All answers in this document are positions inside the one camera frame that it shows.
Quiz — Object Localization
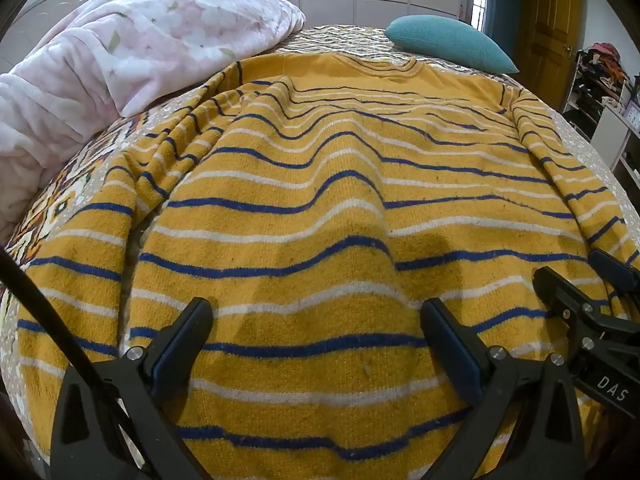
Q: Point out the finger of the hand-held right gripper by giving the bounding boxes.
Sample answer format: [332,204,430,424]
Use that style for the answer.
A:
[532,266,640,356]
[587,248,640,295]

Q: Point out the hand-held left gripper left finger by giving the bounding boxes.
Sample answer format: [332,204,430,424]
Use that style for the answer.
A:
[50,296,216,480]

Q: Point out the window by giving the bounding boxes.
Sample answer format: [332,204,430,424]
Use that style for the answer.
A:
[470,0,494,34]

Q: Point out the cluttered shelf rack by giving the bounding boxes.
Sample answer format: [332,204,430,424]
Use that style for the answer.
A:
[564,41,635,142]

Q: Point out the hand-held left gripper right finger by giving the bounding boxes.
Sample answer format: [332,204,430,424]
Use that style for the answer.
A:
[420,297,587,480]

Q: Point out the teal pillow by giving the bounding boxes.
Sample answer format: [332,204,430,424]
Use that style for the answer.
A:
[385,15,520,75]

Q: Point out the patterned bedspread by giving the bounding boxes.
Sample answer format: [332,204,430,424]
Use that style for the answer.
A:
[0,24,640,480]

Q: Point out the yellow striped sweater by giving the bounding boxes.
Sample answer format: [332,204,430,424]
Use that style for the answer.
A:
[17,54,635,480]

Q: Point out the pink floral blanket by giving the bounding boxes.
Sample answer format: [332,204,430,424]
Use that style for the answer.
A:
[0,0,307,247]

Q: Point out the wooden door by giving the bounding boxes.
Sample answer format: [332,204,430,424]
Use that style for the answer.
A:
[516,0,584,111]

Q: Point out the black cable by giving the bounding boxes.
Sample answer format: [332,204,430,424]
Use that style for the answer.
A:
[0,249,213,480]

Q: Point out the white cabinet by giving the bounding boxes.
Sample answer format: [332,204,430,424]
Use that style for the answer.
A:
[592,102,640,193]

